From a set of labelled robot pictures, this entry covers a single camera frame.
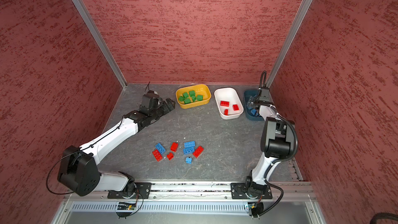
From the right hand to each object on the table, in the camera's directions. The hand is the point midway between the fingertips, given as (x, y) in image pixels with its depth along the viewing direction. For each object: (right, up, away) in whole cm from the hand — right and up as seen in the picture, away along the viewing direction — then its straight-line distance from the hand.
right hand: (253, 103), depth 99 cm
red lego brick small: (-52, -29, -14) cm, 61 cm away
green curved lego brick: (-46, +6, +15) cm, 49 cm away
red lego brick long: (-59, -29, -14) cm, 67 cm away
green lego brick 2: (-35, +4, +14) cm, 38 cm away
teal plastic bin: (0, +7, +14) cm, 16 cm away
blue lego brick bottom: (-58, -26, -11) cm, 64 cm away
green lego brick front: (-40, +4, +11) cm, 42 cm away
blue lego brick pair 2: (-41, -26, -11) cm, 50 cm away
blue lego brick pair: (-41, -24, -9) cm, 48 cm away
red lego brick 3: (-17, -6, +4) cm, 19 cm away
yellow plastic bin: (-35, +10, +15) cm, 39 cm away
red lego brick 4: (-50, -25, -10) cm, 57 cm away
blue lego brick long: (+2, -6, +5) cm, 7 cm away
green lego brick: (-41, +8, +15) cm, 45 cm away
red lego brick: (-18, 0, +8) cm, 19 cm away
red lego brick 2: (-10, -3, +7) cm, 13 cm away
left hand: (-52, -2, -13) cm, 53 cm away
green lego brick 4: (-49, +3, +10) cm, 50 cm away
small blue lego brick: (-41, -30, -17) cm, 54 cm away
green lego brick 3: (-45, +2, +11) cm, 46 cm away
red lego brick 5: (-36, -27, -13) cm, 47 cm away
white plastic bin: (-14, +7, +15) cm, 22 cm away
